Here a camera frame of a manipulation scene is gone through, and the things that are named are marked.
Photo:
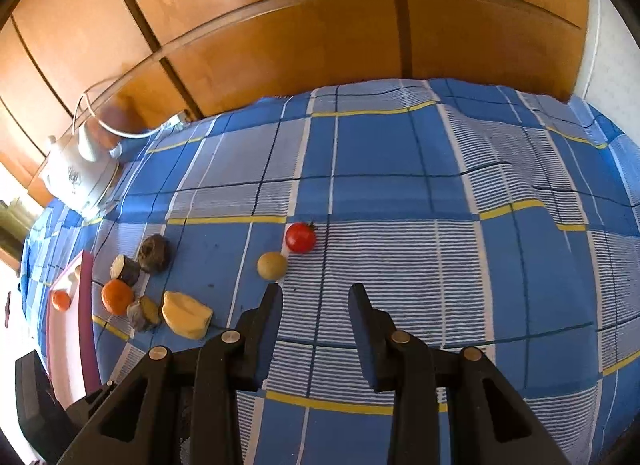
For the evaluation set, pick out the maroon tray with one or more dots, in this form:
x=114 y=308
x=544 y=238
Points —
x=82 y=345

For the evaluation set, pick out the dark cut root piece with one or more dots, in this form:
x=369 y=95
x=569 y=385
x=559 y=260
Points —
x=144 y=314
x=126 y=270

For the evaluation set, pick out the red tomato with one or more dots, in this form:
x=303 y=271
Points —
x=300 y=237

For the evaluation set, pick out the blue plaid blanket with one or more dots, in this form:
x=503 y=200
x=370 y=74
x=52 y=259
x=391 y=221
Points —
x=400 y=170

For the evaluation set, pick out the wooden headboard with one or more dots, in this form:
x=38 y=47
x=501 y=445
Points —
x=300 y=55

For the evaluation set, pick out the dark red small object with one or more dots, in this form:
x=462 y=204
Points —
x=7 y=307

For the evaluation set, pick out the orange tangerine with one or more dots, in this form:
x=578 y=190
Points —
x=117 y=296
x=61 y=300

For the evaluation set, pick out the round tan fruit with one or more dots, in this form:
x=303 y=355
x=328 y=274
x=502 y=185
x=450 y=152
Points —
x=272 y=265

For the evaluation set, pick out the white plug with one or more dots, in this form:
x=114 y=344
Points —
x=176 y=120

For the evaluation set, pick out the wooden wardrobe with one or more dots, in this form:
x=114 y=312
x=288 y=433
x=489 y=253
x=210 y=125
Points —
x=100 y=10

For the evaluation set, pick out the yellow squash piece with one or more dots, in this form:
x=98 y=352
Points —
x=186 y=315

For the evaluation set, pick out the round dark brown fruit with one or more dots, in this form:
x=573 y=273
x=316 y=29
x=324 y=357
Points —
x=154 y=253

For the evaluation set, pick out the white electric kettle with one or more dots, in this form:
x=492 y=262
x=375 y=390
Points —
x=75 y=175

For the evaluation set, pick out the black box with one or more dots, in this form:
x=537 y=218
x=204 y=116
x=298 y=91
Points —
x=32 y=395

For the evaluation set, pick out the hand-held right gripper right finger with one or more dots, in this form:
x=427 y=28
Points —
x=366 y=350

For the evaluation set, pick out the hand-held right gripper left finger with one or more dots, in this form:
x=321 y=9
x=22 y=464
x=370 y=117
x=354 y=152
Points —
x=260 y=345

